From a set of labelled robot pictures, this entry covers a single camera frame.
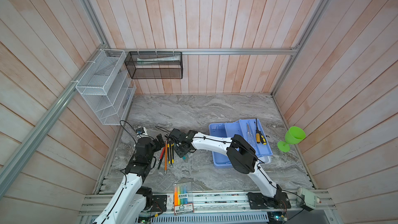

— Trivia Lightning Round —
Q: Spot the red handled hex key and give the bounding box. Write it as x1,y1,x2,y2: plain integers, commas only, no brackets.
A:
157,146,166,170

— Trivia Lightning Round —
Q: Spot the teal utility knife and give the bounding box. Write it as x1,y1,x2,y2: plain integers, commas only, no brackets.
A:
182,155,189,162

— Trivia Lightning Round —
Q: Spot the yellow black utility knife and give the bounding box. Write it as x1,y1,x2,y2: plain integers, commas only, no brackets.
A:
168,143,174,166

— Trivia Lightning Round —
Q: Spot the orange handled screwdriver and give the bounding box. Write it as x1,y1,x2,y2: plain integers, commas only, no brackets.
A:
164,141,169,175

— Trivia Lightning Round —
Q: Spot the silver metal tool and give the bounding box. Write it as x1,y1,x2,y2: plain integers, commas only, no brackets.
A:
246,123,253,141

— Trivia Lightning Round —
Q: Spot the yellow black handled screwdriver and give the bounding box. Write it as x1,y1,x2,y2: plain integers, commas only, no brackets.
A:
256,119,267,145

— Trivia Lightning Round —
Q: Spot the white toolbox lid pink handle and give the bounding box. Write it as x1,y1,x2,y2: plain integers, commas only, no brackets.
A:
296,188,321,212

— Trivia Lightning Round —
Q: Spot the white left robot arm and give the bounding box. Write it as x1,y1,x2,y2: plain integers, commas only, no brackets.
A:
94,134,165,224

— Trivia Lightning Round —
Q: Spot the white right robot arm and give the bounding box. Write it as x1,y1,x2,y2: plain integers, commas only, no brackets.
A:
167,129,291,209

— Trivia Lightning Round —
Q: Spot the highlighter marker pack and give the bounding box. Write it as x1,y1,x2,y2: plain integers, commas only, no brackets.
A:
173,181,194,215

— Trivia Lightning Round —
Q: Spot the blue toolbox base tray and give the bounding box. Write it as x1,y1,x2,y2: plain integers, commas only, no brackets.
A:
208,118,273,169

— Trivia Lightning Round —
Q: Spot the green plastic goblet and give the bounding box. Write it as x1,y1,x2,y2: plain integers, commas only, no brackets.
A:
277,126,306,152

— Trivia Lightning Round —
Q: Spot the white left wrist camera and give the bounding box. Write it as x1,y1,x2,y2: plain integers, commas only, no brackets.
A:
135,127,148,136

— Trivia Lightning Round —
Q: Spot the white wire mesh shelf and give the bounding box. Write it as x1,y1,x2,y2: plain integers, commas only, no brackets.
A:
76,49,136,125

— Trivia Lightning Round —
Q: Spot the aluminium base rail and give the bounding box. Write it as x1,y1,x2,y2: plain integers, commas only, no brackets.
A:
77,189,336,224

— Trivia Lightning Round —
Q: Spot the black wire mesh basket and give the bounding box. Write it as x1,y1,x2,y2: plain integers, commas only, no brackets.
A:
124,51,183,79

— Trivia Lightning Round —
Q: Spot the horizontal aluminium wall rail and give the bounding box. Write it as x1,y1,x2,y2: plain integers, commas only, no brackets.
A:
109,48,298,55

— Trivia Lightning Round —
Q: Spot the left aluminium frame rail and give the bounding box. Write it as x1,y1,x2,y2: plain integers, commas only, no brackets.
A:
1,43,108,198

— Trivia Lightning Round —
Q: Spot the right aluminium frame post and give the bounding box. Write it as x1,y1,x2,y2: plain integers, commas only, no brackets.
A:
270,0,332,99

